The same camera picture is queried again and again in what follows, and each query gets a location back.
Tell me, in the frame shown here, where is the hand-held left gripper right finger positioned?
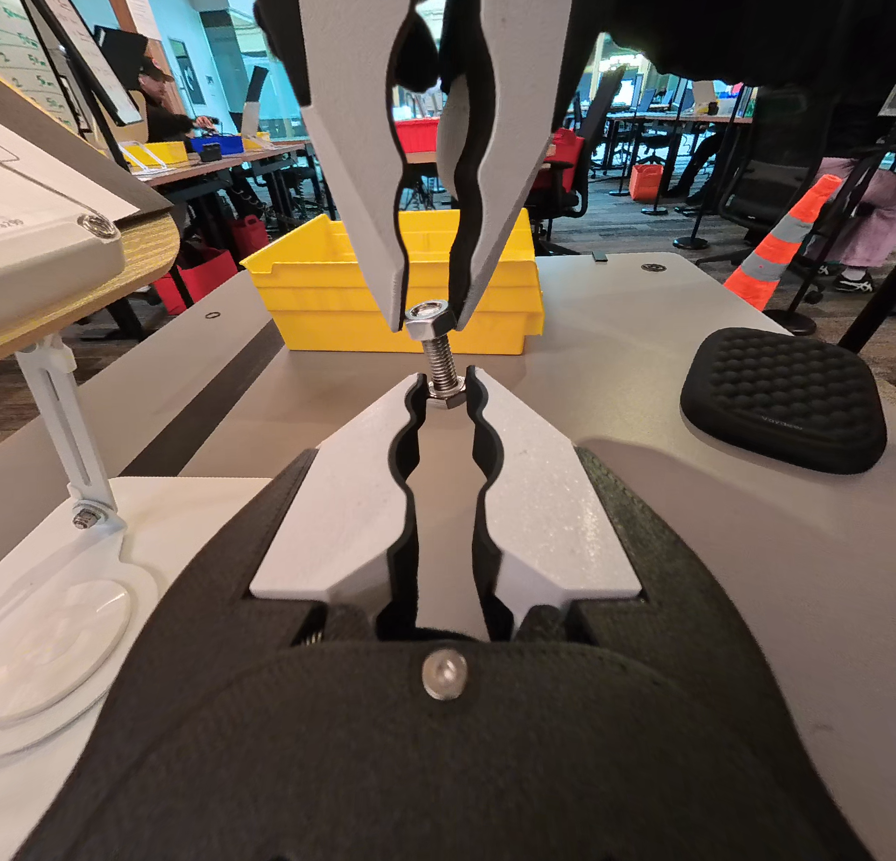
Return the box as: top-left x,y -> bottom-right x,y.
465,365 -> 644,639

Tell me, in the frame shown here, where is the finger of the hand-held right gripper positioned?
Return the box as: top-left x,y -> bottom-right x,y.
435,0 -> 580,331
293,0 -> 417,332

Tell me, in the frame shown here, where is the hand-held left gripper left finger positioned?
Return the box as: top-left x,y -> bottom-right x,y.
248,373 -> 429,637

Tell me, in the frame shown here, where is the steel hex bolt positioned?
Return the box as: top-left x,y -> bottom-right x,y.
405,301 -> 457,384

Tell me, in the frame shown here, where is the red office chair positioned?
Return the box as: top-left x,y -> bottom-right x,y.
528,129 -> 588,239

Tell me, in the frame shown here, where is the red plastic bin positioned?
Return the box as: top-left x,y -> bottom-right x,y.
395,120 -> 443,154

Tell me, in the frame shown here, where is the white paper notice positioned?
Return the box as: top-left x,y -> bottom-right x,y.
115,0 -> 163,43

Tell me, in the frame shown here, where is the black flat panel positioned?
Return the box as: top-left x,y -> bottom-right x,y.
93,27 -> 149,85

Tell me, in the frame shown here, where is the wooden office desk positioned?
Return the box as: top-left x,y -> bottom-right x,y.
140,140 -> 312,232

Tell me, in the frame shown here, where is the black display stand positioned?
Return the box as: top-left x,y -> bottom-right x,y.
10,0 -> 144,172

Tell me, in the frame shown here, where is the red jerry can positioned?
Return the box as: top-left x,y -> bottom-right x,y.
231,215 -> 272,261

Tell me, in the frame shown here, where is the yellow plastic bin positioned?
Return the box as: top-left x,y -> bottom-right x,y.
240,208 -> 546,356

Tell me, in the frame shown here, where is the black mesh office chair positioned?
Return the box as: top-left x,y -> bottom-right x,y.
717,84 -> 841,274

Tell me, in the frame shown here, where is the red fabric box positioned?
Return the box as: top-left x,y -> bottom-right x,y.
153,247 -> 239,316

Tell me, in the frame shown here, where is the whiteboard with green writing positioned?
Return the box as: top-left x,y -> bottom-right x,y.
0,0 -> 78,130

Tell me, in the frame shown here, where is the wooden stand board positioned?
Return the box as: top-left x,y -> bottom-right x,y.
0,210 -> 182,358

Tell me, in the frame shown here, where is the black textured rubber mat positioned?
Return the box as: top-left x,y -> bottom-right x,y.
680,327 -> 889,476

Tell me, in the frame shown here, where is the orange traffic cone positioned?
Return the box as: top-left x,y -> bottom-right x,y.
723,174 -> 843,312

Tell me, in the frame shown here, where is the black round stanchion base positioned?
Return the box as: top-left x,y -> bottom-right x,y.
763,308 -> 819,337

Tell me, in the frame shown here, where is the white sheet holder panel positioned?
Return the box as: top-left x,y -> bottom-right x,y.
0,213 -> 127,330

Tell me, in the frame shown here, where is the thick black pole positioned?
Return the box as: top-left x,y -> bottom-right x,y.
836,286 -> 896,354

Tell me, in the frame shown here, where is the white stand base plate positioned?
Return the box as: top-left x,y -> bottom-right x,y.
0,476 -> 274,757

